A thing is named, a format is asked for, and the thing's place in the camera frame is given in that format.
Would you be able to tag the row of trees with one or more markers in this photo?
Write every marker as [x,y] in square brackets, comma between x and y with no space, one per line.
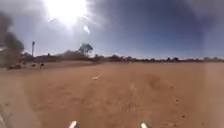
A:
[143,59]

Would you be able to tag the robot's own part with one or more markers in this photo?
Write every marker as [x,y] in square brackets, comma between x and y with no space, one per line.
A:
[72,124]
[144,125]

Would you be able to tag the pole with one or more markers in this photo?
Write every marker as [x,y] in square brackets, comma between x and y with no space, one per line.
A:
[33,48]

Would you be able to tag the large dark tree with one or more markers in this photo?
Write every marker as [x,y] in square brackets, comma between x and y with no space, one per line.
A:
[8,43]

